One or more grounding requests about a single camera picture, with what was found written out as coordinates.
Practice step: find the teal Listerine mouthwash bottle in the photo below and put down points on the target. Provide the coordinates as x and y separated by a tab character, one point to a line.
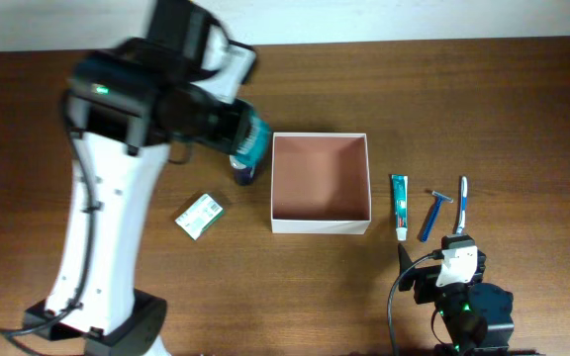
254	143

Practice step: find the blue white toothbrush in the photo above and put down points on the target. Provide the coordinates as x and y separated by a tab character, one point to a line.
463	195

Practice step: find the teal Colgate toothpaste tube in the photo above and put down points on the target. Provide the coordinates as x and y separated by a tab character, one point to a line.
400	194

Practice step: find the clear spray bottle dark liquid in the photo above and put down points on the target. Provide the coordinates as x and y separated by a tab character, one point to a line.
243	172

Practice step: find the green white Dettol soap box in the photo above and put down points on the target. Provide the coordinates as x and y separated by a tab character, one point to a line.
199	216

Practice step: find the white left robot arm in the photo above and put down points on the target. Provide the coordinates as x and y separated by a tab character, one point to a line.
122	110

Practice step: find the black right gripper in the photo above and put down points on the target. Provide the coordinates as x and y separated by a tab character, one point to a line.
425	279

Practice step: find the white box pink interior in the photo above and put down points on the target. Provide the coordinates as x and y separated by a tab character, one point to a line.
320	183

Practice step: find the blue disposable razor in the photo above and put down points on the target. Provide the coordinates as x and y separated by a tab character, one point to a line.
439	199

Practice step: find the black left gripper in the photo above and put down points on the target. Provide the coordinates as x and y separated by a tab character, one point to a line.
237	132

